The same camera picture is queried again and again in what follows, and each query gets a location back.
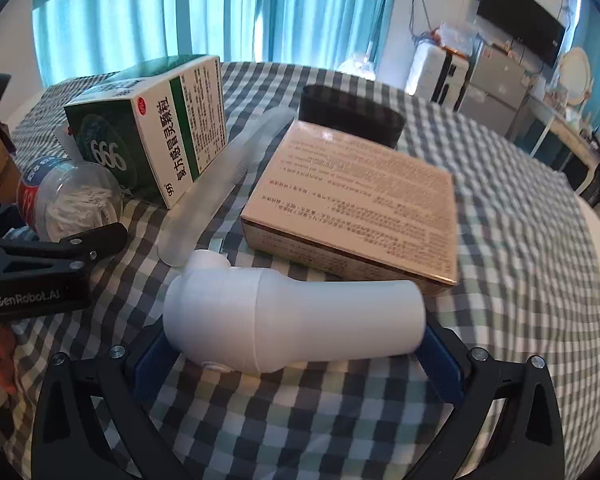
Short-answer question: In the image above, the flat tan cardboard box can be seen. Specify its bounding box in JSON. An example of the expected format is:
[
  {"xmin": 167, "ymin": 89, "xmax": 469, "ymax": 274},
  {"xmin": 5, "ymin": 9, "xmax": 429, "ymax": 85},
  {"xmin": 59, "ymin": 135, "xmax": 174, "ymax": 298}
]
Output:
[{"xmin": 240, "ymin": 119, "xmax": 458, "ymax": 297}]

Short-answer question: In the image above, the frosted white plastic tube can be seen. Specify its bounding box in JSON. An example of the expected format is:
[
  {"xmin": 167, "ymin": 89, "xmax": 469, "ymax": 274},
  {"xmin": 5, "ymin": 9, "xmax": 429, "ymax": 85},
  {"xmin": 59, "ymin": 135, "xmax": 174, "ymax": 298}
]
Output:
[{"xmin": 157, "ymin": 106, "xmax": 293, "ymax": 267}]

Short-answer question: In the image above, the clear plastic bag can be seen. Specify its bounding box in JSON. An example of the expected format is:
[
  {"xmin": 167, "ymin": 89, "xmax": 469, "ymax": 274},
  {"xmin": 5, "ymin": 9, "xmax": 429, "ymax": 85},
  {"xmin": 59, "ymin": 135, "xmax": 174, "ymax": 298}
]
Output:
[{"xmin": 432, "ymin": 22, "xmax": 481, "ymax": 53}]

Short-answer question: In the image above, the white oval mirror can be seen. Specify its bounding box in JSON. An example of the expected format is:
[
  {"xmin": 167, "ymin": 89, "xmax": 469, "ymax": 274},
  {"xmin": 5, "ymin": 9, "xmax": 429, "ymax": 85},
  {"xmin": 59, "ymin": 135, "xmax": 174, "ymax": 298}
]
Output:
[{"xmin": 555, "ymin": 47, "xmax": 592, "ymax": 108}]

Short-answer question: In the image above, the clear cotton swab jar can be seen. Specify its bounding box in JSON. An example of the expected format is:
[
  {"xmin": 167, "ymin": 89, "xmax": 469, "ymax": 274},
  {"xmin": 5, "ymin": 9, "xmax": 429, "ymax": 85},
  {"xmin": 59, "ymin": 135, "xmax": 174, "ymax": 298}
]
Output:
[{"xmin": 16, "ymin": 155, "xmax": 126, "ymax": 243}]

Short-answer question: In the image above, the black wall television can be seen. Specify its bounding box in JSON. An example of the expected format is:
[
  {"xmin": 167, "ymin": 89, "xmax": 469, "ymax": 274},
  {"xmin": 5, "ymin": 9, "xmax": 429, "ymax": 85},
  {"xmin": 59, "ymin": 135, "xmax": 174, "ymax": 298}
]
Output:
[{"xmin": 476, "ymin": 0, "xmax": 567, "ymax": 68}]

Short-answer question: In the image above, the green and white medicine box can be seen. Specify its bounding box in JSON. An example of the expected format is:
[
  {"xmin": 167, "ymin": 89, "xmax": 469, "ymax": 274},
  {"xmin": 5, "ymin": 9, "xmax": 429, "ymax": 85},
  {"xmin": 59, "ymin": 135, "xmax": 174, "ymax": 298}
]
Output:
[{"xmin": 63, "ymin": 54, "xmax": 230, "ymax": 210}]

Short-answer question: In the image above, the white suitcase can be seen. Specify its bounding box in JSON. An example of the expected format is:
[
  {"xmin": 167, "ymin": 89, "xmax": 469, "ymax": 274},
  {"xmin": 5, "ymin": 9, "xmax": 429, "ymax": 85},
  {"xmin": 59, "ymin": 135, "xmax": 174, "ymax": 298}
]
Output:
[{"xmin": 405, "ymin": 42, "xmax": 468, "ymax": 108}]

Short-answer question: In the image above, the white dressing table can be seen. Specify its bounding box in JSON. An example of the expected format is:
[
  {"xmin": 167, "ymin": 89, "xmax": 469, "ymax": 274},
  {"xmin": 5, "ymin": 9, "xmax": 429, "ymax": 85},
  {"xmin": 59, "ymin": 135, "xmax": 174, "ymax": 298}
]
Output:
[{"xmin": 510, "ymin": 97, "xmax": 600, "ymax": 206}]

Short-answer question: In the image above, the teal window curtain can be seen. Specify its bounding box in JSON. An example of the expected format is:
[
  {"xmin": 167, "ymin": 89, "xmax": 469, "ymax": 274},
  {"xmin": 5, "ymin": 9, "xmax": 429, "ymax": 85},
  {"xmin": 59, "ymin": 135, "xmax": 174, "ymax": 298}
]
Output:
[{"xmin": 32, "ymin": 0, "xmax": 403, "ymax": 88}]

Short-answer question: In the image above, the white handheld plastic device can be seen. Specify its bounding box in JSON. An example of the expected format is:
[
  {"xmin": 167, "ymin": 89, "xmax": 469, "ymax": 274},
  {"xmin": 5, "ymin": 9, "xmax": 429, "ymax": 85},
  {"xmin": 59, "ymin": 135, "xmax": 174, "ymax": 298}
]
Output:
[{"xmin": 164, "ymin": 249, "xmax": 427, "ymax": 374}]

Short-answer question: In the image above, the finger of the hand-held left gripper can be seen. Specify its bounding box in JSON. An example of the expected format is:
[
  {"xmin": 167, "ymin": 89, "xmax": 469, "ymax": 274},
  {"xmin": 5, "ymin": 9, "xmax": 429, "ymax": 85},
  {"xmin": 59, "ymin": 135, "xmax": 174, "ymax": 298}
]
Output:
[{"xmin": 0, "ymin": 222, "xmax": 128, "ymax": 283}]

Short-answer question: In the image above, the silver refrigerator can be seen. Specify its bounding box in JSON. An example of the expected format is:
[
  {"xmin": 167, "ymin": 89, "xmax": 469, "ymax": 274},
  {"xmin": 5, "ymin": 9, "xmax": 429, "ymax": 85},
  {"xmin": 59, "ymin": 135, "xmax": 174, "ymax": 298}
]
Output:
[{"xmin": 455, "ymin": 42, "xmax": 531, "ymax": 136}]

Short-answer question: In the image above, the black case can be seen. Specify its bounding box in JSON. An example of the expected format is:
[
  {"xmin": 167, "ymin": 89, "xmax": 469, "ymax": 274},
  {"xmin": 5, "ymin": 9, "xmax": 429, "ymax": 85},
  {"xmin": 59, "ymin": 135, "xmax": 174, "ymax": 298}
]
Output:
[{"xmin": 298, "ymin": 85, "xmax": 407, "ymax": 150}]

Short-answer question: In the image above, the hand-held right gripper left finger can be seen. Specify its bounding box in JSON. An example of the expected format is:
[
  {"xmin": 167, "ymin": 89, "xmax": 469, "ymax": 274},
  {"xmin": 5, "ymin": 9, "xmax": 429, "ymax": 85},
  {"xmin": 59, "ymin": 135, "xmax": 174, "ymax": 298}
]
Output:
[{"xmin": 30, "ymin": 327, "xmax": 191, "ymax": 480}]

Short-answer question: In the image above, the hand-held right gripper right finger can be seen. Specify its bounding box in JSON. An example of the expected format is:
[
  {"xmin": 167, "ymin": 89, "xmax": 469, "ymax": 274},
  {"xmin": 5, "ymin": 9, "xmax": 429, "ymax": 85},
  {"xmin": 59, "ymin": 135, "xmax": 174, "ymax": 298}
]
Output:
[{"xmin": 415, "ymin": 320, "xmax": 566, "ymax": 480}]

